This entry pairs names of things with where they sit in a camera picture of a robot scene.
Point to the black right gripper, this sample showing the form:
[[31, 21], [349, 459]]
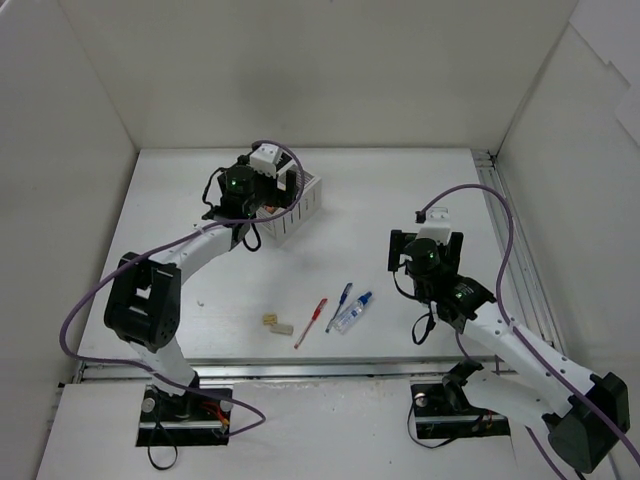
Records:
[[395, 248]]

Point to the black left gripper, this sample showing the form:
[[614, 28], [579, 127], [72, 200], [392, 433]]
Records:
[[288, 181]]

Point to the blue ballpoint pen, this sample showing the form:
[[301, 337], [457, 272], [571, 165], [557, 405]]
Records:
[[343, 297]]

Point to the clear blue-capped spray bottle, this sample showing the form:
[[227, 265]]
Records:
[[351, 314]]

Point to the red ballpoint pen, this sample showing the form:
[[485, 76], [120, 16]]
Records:
[[317, 312]]

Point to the small wooden stamp block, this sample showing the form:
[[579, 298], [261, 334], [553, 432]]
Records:
[[270, 319]]

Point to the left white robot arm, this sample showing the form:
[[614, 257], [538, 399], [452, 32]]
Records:
[[144, 304]]

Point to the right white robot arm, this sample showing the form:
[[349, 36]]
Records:
[[582, 413]]

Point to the white slotted organizer box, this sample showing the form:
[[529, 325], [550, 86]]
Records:
[[281, 227]]

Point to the beige eraser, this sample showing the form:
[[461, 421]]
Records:
[[281, 329]]

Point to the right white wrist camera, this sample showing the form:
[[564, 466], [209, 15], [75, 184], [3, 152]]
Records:
[[437, 226]]

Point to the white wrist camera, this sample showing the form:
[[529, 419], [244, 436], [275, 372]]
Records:
[[265, 158], [437, 226]]

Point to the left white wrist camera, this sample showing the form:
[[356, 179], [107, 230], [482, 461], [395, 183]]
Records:
[[265, 158]]

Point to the aluminium side rail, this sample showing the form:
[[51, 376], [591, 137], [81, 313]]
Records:
[[523, 293]]

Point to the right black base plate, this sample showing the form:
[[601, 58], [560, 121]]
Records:
[[434, 422]]

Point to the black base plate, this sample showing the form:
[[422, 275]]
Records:
[[434, 422], [193, 421]]

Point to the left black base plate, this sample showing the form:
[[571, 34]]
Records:
[[193, 421]]

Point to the aluminium front rail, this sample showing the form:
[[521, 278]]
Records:
[[368, 368]]

